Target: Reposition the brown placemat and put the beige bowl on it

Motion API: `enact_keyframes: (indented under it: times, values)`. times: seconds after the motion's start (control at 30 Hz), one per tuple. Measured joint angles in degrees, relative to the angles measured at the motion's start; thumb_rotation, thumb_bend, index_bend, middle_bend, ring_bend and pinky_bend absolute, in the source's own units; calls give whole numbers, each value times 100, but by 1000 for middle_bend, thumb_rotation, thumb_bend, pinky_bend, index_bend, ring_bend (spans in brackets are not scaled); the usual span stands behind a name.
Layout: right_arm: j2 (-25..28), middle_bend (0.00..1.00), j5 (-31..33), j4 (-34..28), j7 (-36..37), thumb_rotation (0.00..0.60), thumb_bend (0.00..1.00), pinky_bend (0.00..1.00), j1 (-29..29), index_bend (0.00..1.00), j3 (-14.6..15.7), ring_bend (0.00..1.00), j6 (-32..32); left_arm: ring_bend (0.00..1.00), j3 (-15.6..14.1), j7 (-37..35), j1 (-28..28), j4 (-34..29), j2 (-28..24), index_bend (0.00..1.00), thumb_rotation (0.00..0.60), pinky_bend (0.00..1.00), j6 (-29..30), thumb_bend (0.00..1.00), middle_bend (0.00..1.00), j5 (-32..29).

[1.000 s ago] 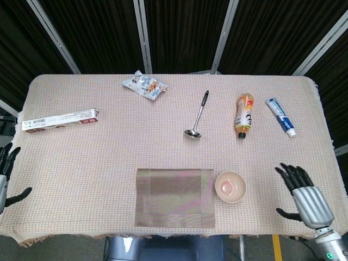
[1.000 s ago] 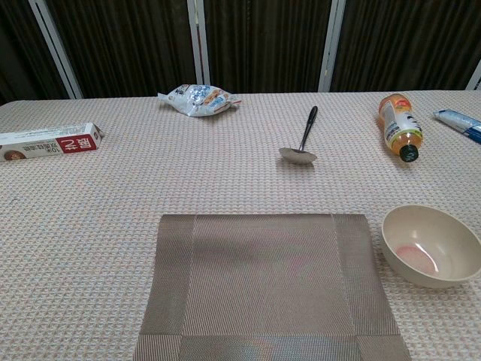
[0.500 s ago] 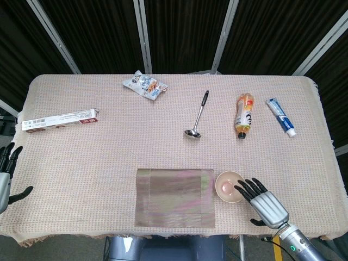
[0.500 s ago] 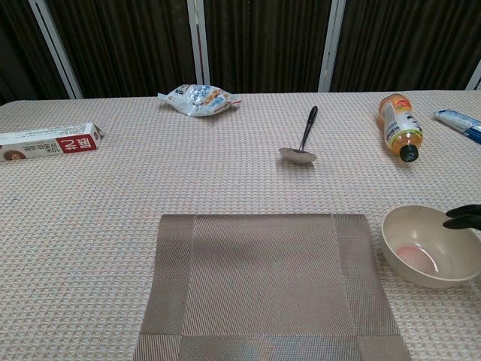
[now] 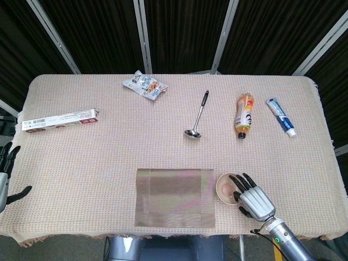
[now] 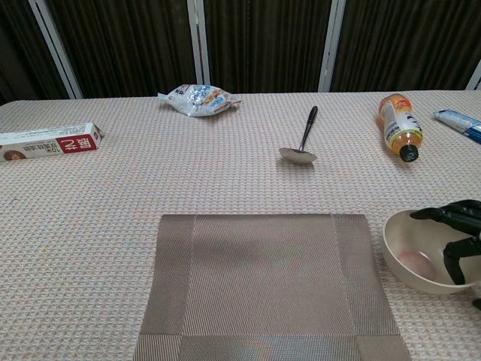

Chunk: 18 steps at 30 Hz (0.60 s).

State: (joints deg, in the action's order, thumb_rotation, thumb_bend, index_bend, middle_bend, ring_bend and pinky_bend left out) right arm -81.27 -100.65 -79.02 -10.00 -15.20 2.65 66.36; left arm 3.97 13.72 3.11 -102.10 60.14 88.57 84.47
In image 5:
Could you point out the white blue snack bag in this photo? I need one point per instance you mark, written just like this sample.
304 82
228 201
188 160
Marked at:
145 85

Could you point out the grey metal screen post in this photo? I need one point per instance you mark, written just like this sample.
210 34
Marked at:
56 38
224 40
8 107
342 150
143 40
320 47

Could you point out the metal table leg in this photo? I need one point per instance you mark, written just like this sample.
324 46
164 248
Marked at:
241 248

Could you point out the dark curtain panel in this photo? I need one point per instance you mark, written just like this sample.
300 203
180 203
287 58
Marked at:
185 35
16 54
272 35
95 35
334 89

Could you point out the beige pink woven tablecloth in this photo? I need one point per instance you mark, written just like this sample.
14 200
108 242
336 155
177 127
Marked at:
81 163

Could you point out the orange drink plastic bottle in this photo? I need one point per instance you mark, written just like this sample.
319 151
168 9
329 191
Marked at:
244 114

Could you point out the cream round bowl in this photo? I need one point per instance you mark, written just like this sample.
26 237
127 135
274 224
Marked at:
224 190

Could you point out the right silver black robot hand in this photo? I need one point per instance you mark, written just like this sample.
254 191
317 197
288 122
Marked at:
257 202

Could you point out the brown woven placemat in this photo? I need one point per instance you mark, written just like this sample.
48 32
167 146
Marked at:
174 198

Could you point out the blue white toothpaste tube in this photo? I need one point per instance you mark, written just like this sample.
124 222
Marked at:
281 117

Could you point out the grey robot torso base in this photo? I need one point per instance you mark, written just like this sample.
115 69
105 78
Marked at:
163 250

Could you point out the long white red box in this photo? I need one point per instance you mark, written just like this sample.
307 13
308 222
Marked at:
59 119

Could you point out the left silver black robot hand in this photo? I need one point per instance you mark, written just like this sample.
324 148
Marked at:
2 190

